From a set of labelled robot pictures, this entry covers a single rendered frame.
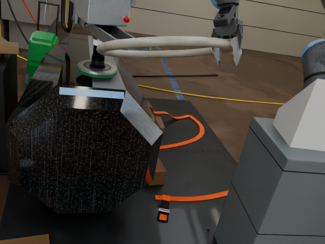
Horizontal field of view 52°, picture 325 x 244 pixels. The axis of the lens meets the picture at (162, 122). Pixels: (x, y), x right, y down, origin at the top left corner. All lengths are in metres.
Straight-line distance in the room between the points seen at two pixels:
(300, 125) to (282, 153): 0.15
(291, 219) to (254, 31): 6.32
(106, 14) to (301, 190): 1.22
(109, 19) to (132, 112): 0.48
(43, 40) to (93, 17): 2.05
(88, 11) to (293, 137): 1.10
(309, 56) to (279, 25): 6.26
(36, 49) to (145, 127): 2.13
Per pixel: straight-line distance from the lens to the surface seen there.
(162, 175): 2.44
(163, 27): 7.19
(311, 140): 1.61
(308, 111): 1.53
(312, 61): 1.68
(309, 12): 8.20
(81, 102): 1.71
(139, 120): 1.80
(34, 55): 3.72
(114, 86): 1.79
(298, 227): 1.78
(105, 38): 1.60
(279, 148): 1.55
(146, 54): 1.44
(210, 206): 2.42
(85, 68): 1.82
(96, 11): 1.70
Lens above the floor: 1.50
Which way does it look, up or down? 26 degrees down
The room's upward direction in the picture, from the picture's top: 11 degrees clockwise
